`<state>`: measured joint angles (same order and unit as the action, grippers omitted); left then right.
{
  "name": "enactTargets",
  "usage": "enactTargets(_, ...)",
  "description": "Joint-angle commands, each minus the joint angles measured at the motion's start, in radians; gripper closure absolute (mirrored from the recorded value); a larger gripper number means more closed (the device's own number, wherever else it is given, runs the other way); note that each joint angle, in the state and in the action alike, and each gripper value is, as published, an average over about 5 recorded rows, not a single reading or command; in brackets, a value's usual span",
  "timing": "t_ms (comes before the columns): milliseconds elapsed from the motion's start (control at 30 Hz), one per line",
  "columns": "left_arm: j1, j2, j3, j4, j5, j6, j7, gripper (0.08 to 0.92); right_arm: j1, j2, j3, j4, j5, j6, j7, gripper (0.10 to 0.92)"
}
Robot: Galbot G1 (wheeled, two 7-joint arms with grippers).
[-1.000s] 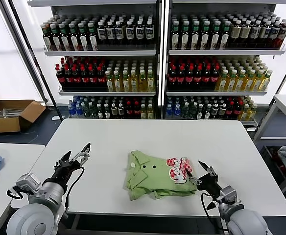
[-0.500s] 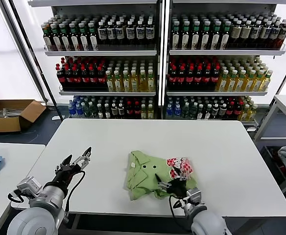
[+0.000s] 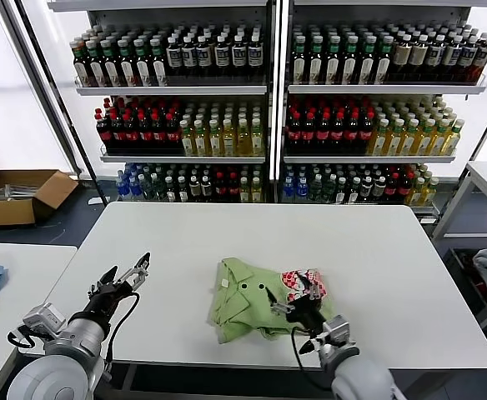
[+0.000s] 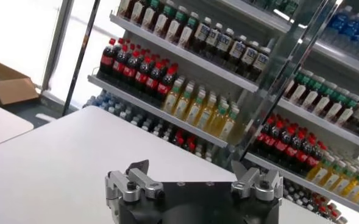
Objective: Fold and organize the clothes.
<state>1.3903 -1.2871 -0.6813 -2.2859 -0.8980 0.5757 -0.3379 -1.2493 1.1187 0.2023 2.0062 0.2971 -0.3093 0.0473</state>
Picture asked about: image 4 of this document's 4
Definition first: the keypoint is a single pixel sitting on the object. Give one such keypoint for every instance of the white low side table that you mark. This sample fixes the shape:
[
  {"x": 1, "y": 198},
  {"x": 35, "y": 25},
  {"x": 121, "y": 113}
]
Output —
[{"x": 2, "y": 124}]

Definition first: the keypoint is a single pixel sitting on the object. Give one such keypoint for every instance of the blue plastic drink bottle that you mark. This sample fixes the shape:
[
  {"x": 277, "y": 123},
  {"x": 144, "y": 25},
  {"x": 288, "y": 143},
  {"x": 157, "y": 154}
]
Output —
[
  {"x": 90, "y": 102},
  {"x": 354, "y": 30},
  {"x": 339, "y": 24},
  {"x": 101, "y": 105}
]

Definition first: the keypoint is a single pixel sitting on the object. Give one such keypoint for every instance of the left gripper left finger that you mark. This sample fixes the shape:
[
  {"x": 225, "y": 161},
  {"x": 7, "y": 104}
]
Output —
[{"x": 142, "y": 182}]

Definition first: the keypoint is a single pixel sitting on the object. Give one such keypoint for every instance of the brown cardboard box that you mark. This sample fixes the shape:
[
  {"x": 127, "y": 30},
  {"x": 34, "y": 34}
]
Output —
[{"x": 11, "y": 91}]

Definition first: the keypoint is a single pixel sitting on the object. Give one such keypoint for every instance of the dark bottle blue-white label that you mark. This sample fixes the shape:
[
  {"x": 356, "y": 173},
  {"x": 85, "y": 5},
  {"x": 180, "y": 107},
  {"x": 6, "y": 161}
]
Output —
[
  {"x": 249, "y": 55},
  {"x": 214, "y": 37},
  {"x": 225, "y": 42},
  {"x": 261, "y": 61},
  {"x": 202, "y": 33},
  {"x": 237, "y": 49}
]

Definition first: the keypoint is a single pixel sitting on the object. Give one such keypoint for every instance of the cola bottle red cap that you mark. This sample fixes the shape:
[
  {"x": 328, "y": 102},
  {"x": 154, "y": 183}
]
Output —
[
  {"x": 118, "y": 65},
  {"x": 166, "y": 87},
  {"x": 262, "y": 137},
  {"x": 142, "y": 77},
  {"x": 281, "y": 146},
  {"x": 302, "y": 156},
  {"x": 179, "y": 137},
  {"x": 312, "y": 161},
  {"x": 191, "y": 143},
  {"x": 107, "y": 59},
  {"x": 271, "y": 141},
  {"x": 130, "y": 70},
  {"x": 153, "y": 82},
  {"x": 291, "y": 151}
]

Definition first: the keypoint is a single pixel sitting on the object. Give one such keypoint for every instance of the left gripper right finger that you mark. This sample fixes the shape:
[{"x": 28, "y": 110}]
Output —
[{"x": 252, "y": 182}]

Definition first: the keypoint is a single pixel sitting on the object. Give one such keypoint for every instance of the black metal pole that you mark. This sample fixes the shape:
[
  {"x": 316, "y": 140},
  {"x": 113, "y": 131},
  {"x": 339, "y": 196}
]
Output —
[{"x": 79, "y": 61}]

